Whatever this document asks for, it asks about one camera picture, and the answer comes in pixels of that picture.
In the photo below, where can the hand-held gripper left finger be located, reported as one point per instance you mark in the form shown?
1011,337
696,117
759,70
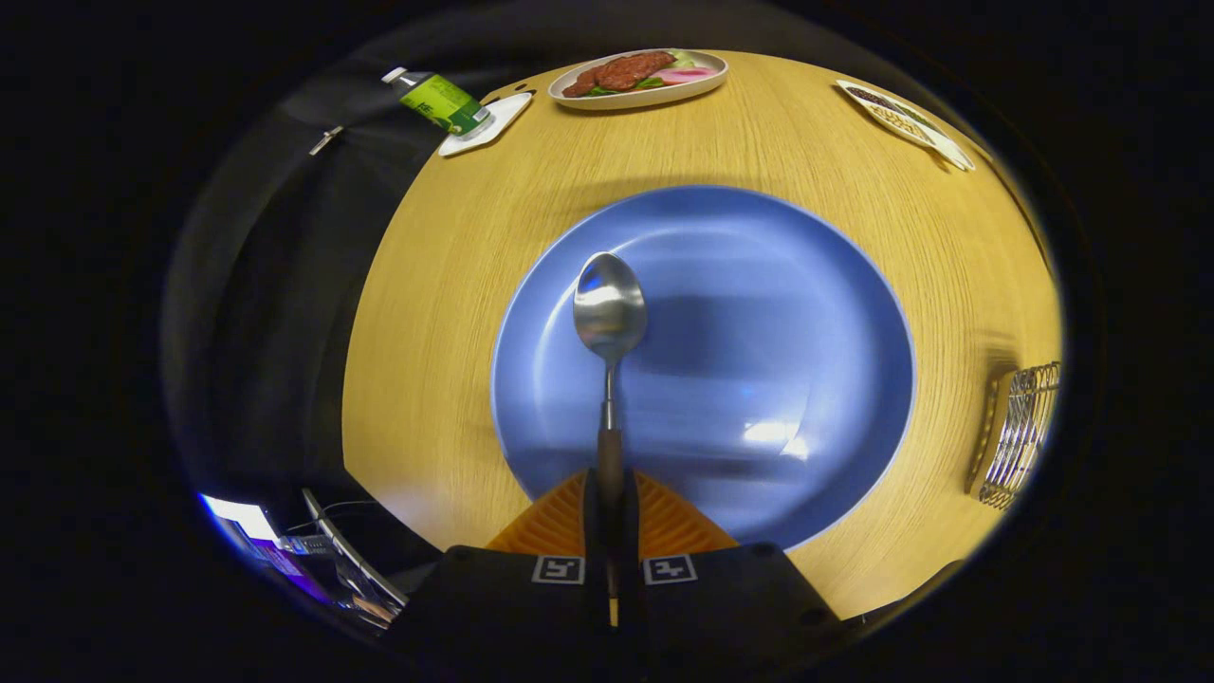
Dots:
597,531

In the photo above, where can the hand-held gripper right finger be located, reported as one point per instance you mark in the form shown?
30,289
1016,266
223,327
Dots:
628,531

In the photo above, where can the metal spoon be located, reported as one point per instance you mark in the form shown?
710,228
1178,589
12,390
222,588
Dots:
610,304

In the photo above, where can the blue plate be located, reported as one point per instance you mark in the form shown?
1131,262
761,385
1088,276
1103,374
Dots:
759,332

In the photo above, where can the white square coaster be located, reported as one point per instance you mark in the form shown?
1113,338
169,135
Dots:
503,119

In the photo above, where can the beige dinner plate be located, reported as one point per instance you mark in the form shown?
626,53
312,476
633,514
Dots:
654,98

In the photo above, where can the green label drink bottle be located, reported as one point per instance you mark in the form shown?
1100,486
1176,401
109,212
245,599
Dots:
441,101

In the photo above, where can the brown steak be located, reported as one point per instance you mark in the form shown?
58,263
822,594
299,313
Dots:
626,71

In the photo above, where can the pink round food slice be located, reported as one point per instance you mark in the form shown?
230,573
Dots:
688,74

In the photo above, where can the small silver clip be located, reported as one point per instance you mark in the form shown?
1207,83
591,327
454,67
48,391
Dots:
325,139

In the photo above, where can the pile of yellow beans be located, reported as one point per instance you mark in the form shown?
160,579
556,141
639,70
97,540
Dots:
896,121

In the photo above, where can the white divided dish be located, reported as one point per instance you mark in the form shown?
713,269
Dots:
939,144

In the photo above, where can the pile of brown beans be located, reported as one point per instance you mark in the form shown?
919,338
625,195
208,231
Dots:
868,96

